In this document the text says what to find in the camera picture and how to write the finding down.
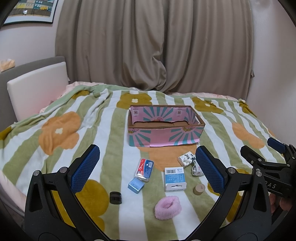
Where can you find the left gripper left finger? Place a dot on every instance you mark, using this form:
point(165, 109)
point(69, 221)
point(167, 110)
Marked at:
point(52, 210)

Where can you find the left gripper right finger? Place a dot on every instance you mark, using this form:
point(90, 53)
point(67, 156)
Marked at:
point(242, 211)

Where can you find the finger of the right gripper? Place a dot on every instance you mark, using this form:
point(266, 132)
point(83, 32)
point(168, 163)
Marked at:
point(254, 156)
point(288, 151)

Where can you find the white patterned sock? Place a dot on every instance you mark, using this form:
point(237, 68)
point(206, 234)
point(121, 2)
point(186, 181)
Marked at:
point(196, 169)

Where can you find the white floral small box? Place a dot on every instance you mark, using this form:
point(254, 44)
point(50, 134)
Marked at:
point(186, 159)

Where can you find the blue white barcode box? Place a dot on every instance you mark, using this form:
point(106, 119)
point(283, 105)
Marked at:
point(175, 179)

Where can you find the pink fluffy scrunchie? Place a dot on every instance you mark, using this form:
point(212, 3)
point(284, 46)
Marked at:
point(167, 208)

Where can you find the red blue floss pick box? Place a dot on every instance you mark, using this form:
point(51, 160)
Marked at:
point(144, 170)

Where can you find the person's right hand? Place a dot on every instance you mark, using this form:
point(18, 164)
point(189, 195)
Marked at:
point(283, 203)

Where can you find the small wooden round lid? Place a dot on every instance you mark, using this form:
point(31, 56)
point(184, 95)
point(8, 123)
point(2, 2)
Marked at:
point(199, 189)

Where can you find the small black round jar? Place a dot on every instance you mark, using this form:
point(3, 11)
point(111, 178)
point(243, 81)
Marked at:
point(115, 198)

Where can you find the floral striped fleece blanket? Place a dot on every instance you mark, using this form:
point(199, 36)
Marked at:
point(98, 115)

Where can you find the small light blue box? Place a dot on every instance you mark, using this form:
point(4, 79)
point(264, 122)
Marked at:
point(135, 185)

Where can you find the grey bed headboard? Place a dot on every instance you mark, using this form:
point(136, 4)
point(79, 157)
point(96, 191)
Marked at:
point(8, 116)

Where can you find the pink teal cardboard box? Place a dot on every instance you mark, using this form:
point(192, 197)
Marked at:
point(163, 125)

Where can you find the white headboard cushion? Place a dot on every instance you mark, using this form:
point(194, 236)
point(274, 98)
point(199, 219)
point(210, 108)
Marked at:
point(32, 91)

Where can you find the orange item on headboard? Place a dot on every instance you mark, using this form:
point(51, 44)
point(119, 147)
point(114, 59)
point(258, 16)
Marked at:
point(6, 65)

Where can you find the framed picture on wall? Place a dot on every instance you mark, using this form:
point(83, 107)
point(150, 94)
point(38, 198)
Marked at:
point(30, 11)

